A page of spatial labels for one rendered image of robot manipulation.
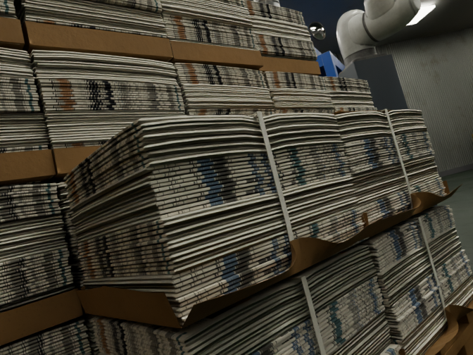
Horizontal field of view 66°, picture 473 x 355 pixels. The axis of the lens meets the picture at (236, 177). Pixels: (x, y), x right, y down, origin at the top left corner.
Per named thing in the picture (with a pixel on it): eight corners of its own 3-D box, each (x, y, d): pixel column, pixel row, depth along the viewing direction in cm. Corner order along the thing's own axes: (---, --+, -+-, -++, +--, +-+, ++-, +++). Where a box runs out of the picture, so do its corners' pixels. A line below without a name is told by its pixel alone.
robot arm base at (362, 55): (366, 73, 194) (363, 63, 194) (389, 55, 172) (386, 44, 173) (335, 79, 191) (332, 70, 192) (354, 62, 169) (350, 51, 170)
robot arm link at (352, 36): (355, 64, 191) (343, 25, 193) (386, 46, 177) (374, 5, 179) (336, 62, 181) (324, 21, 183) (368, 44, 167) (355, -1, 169)
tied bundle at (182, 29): (266, 67, 99) (245, -11, 101) (173, 60, 81) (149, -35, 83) (195, 115, 128) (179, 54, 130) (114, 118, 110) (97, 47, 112)
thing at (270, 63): (322, 73, 120) (318, 61, 120) (259, 70, 102) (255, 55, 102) (287, 93, 132) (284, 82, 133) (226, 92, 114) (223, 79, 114)
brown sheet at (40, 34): (174, 56, 81) (169, 38, 81) (29, 44, 62) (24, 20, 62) (113, 116, 109) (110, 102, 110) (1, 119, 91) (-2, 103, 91)
